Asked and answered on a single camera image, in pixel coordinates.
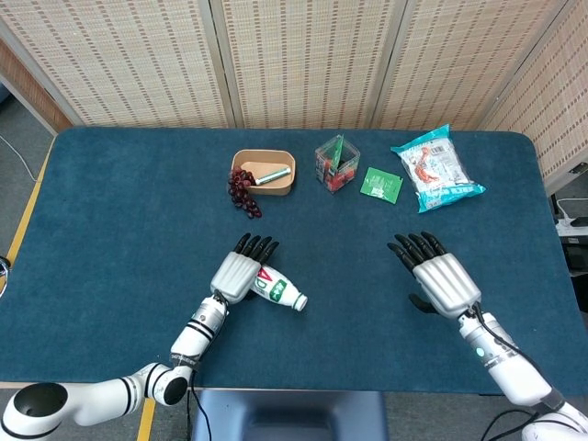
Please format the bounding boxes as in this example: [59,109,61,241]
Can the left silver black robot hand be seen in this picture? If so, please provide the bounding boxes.
[209,232,280,306]

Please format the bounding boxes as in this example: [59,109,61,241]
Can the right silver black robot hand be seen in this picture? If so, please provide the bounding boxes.
[387,231,482,320]

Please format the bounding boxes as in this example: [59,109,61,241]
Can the white bottle with green label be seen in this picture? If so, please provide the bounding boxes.
[247,265,309,313]

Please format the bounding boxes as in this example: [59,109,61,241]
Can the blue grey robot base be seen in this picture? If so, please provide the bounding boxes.
[190,389,390,441]

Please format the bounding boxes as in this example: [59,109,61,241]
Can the dark red grape bunch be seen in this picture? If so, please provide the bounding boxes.
[227,165,264,221]

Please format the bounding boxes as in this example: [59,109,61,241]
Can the green white tube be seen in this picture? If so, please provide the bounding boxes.
[254,167,292,187]

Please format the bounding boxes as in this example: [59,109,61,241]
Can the white teal snack bag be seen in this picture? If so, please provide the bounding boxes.
[390,124,487,215]

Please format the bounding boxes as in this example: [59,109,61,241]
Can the blue felt table mat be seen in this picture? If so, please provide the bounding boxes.
[0,127,588,396]

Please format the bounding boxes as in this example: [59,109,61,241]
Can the green sachet packet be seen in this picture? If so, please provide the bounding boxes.
[359,166,405,204]

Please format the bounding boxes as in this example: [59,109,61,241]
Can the kraft paper bowl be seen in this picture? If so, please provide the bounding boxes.
[231,149,297,198]

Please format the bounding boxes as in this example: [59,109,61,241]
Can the black box on floor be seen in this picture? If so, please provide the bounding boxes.
[562,243,588,277]

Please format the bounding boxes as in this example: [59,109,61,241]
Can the white power strip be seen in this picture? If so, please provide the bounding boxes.
[554,215,588,238]

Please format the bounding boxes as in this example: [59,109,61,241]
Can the red wrapped candies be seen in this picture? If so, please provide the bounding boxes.
[320,158,357,192]

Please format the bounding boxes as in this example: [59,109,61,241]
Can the clear plastic square box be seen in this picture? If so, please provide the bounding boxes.
[314,133,361,195]

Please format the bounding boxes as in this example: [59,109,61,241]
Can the green paper card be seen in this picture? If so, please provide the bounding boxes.
[331,135,348,169]

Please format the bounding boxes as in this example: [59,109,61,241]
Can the beige woven screen panel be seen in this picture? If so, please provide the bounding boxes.
[371,0,575,132]
[477,0,588,185]
[209,0,408,130]
[0,0,231,130]

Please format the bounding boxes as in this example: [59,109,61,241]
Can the brown woven partition panel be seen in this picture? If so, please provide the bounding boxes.
[0,39,73,134]

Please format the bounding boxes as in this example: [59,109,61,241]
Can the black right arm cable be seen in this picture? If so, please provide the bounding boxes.
[470,302,569,441]

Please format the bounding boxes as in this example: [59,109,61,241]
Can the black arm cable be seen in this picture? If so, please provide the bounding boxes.
[186,367,213,441]
[470,302,569,441]

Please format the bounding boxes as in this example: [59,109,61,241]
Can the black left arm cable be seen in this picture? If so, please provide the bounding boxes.
[186,367,213,441]

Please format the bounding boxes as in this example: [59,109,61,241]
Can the white floor cable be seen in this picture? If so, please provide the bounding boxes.
[0,134,37,181]

